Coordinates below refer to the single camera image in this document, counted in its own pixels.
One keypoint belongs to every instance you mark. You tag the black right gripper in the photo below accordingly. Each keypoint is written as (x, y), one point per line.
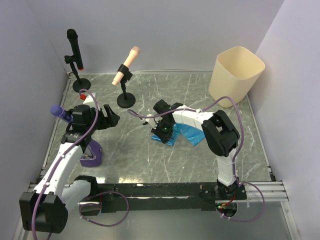
(164, 137)

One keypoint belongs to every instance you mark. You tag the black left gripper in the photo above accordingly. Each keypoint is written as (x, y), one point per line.
(111, 120)

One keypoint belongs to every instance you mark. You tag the blue plastic trash bag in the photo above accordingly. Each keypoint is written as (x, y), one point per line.
(191, 134)

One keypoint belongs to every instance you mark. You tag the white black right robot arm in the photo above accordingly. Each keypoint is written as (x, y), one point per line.
(215, 127)

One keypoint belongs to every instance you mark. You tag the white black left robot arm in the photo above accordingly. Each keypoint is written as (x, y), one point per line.
(46, 208)

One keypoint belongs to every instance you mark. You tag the cream plastic trash bin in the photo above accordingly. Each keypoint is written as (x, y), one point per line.
(234, 73)

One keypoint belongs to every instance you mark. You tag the black stand for black microphone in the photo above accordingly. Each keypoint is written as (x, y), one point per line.
(80, 83)

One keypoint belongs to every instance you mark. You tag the purple wedge holder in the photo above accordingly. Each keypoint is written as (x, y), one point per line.
(92, 156)

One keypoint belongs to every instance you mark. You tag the purple microphone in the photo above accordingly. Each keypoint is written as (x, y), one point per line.
(59, 112)

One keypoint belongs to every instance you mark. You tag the peach pink microphone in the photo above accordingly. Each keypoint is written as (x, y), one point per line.
(133, 54)

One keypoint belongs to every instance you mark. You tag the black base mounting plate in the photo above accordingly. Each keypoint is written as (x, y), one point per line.
(113, 201)

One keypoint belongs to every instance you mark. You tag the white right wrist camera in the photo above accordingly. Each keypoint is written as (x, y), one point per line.
(150, 120)

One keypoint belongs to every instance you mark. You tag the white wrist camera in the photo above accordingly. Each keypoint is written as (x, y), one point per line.
(150, 120)
(87, 100)

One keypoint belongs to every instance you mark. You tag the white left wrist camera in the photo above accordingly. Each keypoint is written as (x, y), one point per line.
(87, 100)

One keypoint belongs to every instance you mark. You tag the aluminium rail frame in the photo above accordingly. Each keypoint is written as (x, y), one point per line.
(268, 191)

